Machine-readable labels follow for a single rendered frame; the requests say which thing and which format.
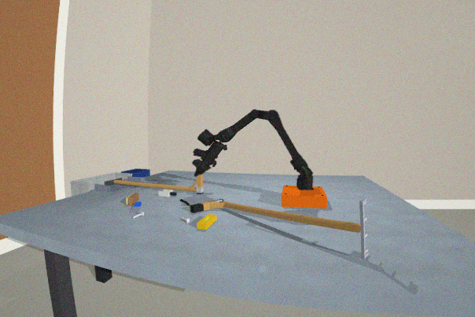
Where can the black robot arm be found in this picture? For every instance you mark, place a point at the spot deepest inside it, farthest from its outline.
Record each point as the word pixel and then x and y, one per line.
pixel 304 182

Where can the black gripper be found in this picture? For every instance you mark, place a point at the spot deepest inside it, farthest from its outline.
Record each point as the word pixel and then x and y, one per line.
pixel 203 165

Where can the yellow rectangular block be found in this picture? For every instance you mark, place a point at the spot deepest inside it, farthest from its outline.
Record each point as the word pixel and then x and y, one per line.
pixel 206 222

